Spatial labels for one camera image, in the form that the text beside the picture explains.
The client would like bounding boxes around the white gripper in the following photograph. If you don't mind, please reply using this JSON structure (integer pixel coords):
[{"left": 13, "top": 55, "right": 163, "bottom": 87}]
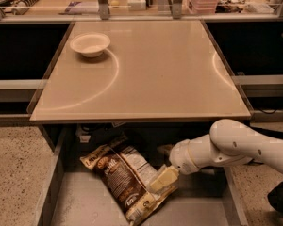
[{"left": 148, "top": 139, "right": 199, "bottom": 192}]

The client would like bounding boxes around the brown chip bag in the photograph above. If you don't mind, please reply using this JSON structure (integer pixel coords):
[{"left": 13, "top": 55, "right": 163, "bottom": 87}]
[{"left": 80, "top": 136, "right": 178, "bottom": 226}]

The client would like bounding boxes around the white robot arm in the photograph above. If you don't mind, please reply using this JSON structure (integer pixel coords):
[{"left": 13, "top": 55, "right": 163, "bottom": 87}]
[{"left": 148, "top": 119, "right": 283, "bottom": 192}]

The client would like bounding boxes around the open grey metal drawer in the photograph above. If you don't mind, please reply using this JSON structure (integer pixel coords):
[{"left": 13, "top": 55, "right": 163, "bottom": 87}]
[{"left": 32, "top": 123, "right": 248, "bottom": 226}]

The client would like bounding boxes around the white paper bowl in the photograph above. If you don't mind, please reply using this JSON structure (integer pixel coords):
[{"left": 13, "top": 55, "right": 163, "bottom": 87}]
[{"left": 70, "top": 32, "right": 110, "bottom": 58}]

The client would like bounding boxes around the white tissue box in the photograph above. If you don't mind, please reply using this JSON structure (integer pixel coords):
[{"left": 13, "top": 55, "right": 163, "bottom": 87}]
[{"left": 127, "top": 0, "right": 146, "bottom": 11}]

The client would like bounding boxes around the small yellow ball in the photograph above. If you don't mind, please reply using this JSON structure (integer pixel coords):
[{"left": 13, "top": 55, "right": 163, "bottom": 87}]
[{"left": 110, "top": 0, "right": 120, "bottom": 8}]

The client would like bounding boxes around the purple and white booklet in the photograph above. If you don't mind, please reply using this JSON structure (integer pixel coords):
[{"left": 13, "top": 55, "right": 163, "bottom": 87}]
[{"left": 64, "top": 1, "right": 99, "bottom": 14}]

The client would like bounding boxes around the black coiled tool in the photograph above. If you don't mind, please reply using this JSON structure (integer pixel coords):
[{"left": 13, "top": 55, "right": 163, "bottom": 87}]
[{"left": 11, "top": 0, "right": 39, "bottom": 15}]

